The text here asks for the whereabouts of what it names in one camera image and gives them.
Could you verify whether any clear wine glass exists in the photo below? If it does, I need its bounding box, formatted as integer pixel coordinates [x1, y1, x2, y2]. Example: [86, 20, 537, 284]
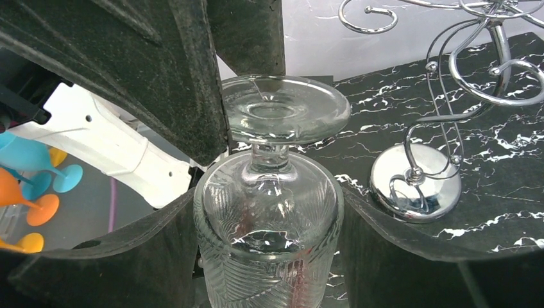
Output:
[193, 75, 351, 307]

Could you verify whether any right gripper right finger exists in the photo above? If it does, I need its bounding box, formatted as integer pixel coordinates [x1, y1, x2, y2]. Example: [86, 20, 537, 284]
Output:
[339, 189, 543, 307]

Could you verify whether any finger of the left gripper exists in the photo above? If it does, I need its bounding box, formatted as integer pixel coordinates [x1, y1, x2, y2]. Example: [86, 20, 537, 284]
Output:
[1, 1, 227, 166]
[207, 0, 286, 76]

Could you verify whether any chrome wine glass rack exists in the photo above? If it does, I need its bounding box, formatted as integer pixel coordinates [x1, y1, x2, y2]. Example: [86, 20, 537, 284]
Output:
[337, 1, 543, 223]

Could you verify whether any colourful plastic glasses pile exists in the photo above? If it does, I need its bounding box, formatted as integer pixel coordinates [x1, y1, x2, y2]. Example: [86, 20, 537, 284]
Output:
[1, 132, 83, 227]

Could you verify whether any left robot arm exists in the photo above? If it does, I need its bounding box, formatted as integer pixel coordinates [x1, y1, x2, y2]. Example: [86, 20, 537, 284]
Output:
[1, 1, 285, 208]

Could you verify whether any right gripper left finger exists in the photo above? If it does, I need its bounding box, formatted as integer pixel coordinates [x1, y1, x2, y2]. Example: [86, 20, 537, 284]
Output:
[1, 191, 197, 307]

